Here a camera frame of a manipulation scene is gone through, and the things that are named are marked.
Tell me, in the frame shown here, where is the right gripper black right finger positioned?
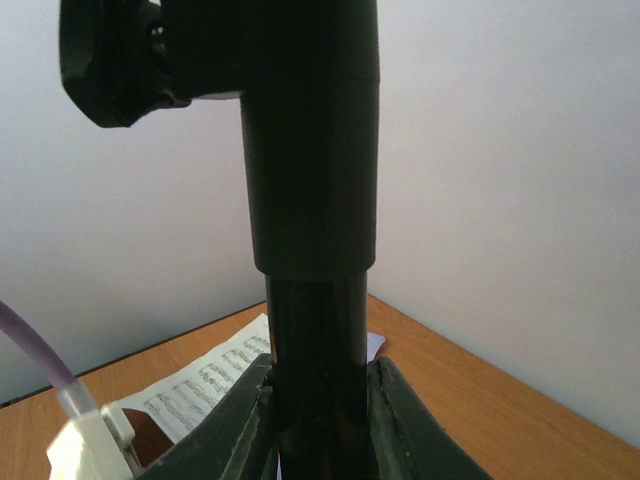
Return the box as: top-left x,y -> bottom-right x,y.
368,357 -> 490,479

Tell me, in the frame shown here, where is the brown wooden metronome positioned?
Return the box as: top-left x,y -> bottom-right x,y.
123,408 -> 174,468

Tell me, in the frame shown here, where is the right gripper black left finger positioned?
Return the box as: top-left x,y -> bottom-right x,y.
138,354 -> 278,480

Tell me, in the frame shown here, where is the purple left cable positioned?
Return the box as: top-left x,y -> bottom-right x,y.
0,299 -> 96,416

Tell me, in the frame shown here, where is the black music stand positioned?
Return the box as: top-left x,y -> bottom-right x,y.
59,1 -> 380,479

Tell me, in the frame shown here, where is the white sheet music paper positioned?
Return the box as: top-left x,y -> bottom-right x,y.
117,313 -> 270,443

